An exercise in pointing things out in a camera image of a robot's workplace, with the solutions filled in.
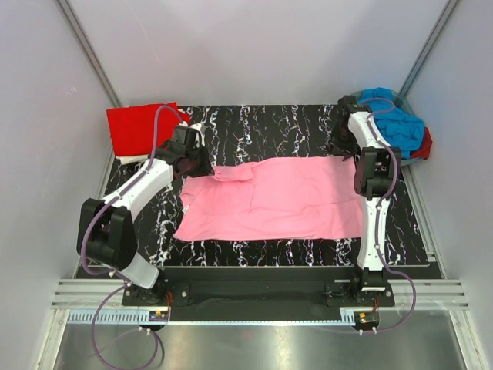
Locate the pink t shirt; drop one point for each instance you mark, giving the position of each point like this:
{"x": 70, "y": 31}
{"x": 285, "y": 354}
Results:
{"x": 279, "y": 198}

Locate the folded red t shirt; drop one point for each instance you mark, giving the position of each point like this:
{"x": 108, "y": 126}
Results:
{"x": 132, "y": 128}

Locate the folded white t shirt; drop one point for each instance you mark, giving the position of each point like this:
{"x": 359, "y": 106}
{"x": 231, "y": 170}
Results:
{"x": 127, "y": 160}

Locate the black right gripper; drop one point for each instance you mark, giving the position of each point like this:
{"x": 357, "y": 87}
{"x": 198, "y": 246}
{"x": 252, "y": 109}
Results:
{"x": 340, "y": 143}

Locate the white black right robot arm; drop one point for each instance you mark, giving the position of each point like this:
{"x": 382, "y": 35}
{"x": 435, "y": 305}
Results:
{"x": 356, "y": 137}

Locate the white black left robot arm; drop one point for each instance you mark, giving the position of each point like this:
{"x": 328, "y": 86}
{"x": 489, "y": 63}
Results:
{"x": 106, "y": 227}

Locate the grey plastic laundry basket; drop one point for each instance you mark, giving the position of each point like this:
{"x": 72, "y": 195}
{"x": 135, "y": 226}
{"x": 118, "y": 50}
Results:
{"x": 403, "y": 104}

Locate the white slotted cable duct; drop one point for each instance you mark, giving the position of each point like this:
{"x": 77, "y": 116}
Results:
{"x": 182, "y": 316}

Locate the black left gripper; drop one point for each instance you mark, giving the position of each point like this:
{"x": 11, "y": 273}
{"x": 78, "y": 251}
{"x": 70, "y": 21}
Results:
{"x": 196, "y": 165}

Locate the blue t shirt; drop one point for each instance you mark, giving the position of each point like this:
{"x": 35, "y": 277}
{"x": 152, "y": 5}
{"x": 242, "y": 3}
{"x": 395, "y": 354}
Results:
{"x": 397, "y": 127}

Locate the dark red t shirt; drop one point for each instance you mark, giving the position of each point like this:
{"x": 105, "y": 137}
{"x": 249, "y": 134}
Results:
{"x": 424, "y": 151}

